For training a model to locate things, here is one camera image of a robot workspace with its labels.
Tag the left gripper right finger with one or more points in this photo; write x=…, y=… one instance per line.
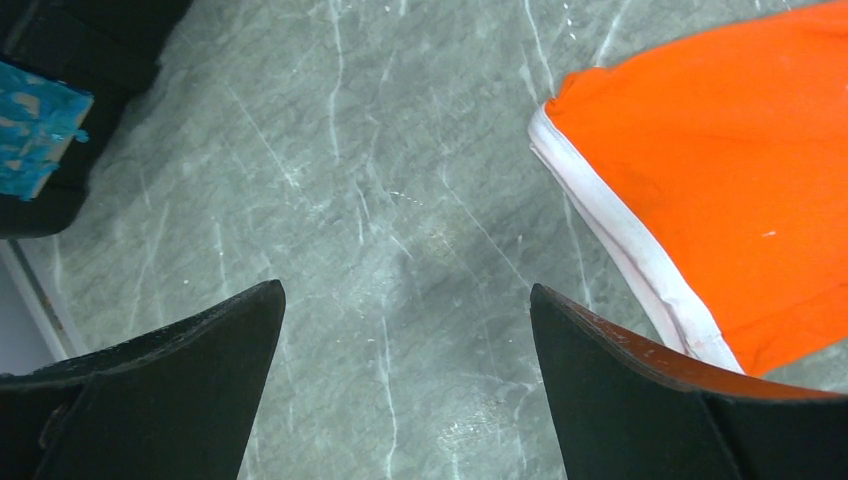
x=626, y=407

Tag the orange underwear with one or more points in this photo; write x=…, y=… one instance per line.
x=713, y=170

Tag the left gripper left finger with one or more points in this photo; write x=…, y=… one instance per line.
x=178, y=402

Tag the black plastic toolbox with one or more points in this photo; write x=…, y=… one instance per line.
x=68, y=71

